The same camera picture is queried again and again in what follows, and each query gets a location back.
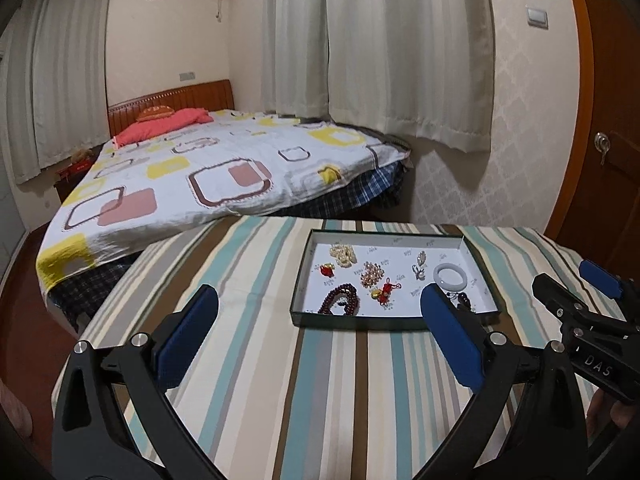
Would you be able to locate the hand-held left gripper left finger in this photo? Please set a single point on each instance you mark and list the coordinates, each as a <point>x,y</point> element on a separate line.
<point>187,340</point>

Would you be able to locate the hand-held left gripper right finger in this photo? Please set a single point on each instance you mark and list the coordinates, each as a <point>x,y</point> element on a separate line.
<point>452,340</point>

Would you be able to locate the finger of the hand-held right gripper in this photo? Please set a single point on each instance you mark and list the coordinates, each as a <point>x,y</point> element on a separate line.
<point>555,294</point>
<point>602,277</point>

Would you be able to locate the white jade bangle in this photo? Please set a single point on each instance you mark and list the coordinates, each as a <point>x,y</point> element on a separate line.
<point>436,276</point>

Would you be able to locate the crystal brooch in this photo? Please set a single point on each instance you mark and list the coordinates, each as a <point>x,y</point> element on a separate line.
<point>419,273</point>

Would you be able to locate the red braided knot tassel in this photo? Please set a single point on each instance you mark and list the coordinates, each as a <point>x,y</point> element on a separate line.
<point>386,290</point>

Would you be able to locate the silver pearl brooch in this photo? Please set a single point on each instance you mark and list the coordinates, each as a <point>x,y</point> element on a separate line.
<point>420,259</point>

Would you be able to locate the green jewelry tray box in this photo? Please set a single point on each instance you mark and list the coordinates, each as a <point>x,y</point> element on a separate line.
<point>360,322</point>

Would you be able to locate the small red gold charm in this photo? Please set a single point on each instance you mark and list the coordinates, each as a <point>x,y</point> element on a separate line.
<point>327,271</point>

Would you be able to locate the person's right hand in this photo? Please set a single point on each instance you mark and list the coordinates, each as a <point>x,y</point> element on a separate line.
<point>602,412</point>

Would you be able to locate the striped bedsheet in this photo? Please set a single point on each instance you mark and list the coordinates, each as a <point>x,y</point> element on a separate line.
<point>250,360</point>

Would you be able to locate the metal door lock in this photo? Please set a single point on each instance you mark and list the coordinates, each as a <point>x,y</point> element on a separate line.
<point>602,145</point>

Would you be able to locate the brown wooden door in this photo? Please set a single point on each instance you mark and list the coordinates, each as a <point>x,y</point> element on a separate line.
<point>600,85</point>

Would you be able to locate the bed with patterned sheet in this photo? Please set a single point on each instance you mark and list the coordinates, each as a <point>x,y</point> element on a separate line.
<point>225,150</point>

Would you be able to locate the pink pillow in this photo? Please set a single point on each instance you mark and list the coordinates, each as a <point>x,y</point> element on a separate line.
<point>160,127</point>

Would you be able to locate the wooden headboard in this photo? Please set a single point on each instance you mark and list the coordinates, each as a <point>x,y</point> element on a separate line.
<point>200,92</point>

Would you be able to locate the broad white curtain panel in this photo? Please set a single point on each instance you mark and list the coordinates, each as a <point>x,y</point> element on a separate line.
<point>410,50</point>

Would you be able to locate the wide white window curtain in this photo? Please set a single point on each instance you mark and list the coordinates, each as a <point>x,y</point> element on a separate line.
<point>60,85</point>

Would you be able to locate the narrow white curtain panel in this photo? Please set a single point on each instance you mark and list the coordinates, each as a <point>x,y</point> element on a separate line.
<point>295,35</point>

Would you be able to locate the wall outlet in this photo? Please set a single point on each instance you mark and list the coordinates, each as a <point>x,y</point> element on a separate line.
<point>186,77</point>

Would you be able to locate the white light switch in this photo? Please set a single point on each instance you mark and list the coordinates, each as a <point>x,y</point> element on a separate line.
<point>537,17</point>

